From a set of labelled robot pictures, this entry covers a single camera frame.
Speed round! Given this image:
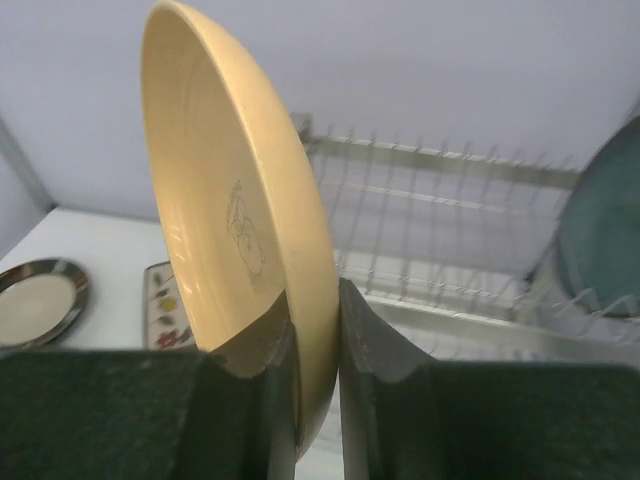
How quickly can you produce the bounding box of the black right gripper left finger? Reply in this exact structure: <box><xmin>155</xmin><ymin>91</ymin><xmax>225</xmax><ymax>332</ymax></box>
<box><xmin>1</xmin><ymin>296</ymin><xmax>296</xmax><ymax>479</ymax></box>

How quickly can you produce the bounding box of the dark green floral plate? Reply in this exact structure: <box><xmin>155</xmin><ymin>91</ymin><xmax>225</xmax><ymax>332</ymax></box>
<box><xmin>556</xmin><ymin>117</ymin><xmax>639</xmax><ymax>318</ymax></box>

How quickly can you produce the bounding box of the metal dish rack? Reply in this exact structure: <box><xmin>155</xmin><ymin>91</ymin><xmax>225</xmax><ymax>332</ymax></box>
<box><xmin>293</xmin><ymin>113</ymin><xmax>639</xmax><ymax>365</ymax></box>

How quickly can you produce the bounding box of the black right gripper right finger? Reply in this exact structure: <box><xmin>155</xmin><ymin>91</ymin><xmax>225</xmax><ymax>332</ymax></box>
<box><xmin>339</xmin><ymin>280</ymin><xmax>639</xmax><ymax>479</ymax></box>

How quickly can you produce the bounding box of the yellow bear plate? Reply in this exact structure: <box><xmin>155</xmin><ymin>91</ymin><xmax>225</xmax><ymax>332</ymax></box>
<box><xmin>140</xmin><ymin>1</ymin><xmax>339</xmax><ymax>454</ymax></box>

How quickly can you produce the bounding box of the striped rim round plate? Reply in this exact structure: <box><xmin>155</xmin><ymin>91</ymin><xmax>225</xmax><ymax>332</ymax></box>
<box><xmin>1</xmin><ymin>257</ymin><xmax>91</xmax><ymax>350</ymax></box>

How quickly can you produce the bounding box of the square floral plate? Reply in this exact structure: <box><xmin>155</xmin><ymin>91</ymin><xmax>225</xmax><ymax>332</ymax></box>
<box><xmin>142</xmin><ymin>262</ymin><xmax>197</xmax><ymax>351</ymax></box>

